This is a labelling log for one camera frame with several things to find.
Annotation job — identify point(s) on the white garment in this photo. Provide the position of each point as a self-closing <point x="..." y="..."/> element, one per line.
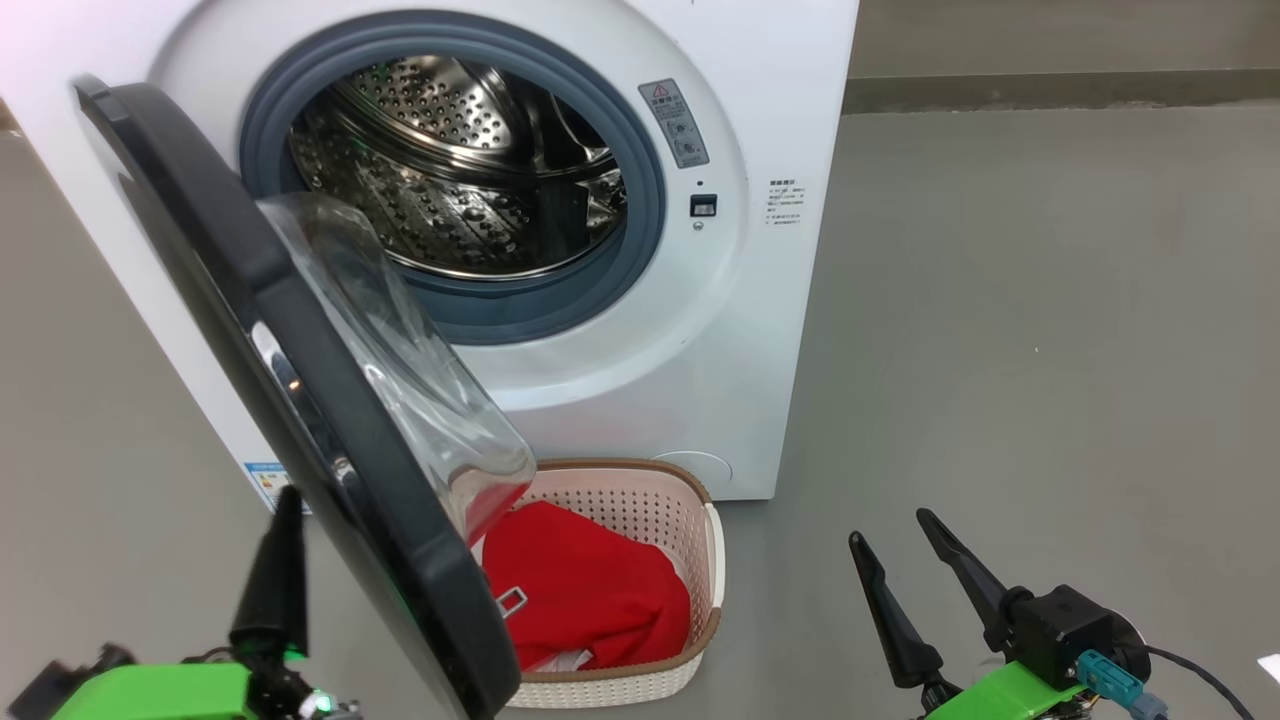
<point x="570" y="660"/>

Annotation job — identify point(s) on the cream perforated laundry basket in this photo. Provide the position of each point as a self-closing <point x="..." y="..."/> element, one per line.
<point x="700" y="560"/>

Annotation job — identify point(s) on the red garment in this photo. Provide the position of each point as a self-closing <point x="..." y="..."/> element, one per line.
<point x="600" y="590"/>

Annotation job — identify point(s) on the steel perforated washer drum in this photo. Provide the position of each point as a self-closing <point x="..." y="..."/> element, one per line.
<point x="450" y="170"/>

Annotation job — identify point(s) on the black door latch socket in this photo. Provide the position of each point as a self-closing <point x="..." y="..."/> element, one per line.
<point x="704" y="205"/>

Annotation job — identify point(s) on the white front-load washing machine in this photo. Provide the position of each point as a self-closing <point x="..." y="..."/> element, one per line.
<point x="780" y="300"/>

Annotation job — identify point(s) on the blue energy label sticker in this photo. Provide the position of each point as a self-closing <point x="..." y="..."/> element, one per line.
<point x="268" y="485"/>

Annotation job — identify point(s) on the grey rubber door gasket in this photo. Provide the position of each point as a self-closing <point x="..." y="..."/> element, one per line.
<point x="640" y="150"/>

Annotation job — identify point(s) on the white flat floor object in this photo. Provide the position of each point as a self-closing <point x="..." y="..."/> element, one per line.
<point x="1271" y="668"/>

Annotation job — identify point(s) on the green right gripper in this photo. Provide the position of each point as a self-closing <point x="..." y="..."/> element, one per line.
<point x="1010" y="700"/>

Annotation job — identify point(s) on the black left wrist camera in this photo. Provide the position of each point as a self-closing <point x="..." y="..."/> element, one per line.
<point x="60" y="675"/>

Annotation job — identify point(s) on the small printed text label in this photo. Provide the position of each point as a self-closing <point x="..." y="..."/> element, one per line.
<point x="785" y="200"/>

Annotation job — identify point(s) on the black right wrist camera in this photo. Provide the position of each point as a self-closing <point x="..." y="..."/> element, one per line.
<point x="1070" y="630"/>

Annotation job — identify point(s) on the round white filter cover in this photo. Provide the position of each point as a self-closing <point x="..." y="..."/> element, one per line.
<point x="695" y="472"/>

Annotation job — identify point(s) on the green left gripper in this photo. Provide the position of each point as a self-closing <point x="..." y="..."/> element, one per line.
<point x="160" y="695"/>

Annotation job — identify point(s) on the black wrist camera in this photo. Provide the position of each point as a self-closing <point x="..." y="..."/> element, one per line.
<point x="1070" y="630"/>
<point x="60" y="675"/>

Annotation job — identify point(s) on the grey wall baseboard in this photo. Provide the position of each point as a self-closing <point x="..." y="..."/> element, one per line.
<point x="1060" y="90"/>

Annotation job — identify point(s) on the grey warning sticker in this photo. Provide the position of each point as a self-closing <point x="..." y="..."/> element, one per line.
<point x="675" y="125"/>

